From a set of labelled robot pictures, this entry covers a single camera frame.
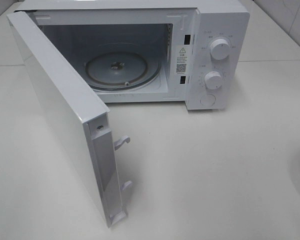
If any round white door button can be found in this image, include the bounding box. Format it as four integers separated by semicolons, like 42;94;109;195
200;94;216;107

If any glass microwave turntable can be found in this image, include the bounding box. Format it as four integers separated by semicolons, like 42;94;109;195
85;51;161;91

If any white microwave oven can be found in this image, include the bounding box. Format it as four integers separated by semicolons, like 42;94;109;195
13;0;250;110

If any white microwave knob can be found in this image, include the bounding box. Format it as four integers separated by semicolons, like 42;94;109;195
209;37;231;60
203;71;224;90

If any white warning label sticker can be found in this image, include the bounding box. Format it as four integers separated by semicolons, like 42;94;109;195
174;45;191;75

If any white microwave door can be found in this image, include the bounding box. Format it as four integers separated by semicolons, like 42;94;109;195
7;11;132;227

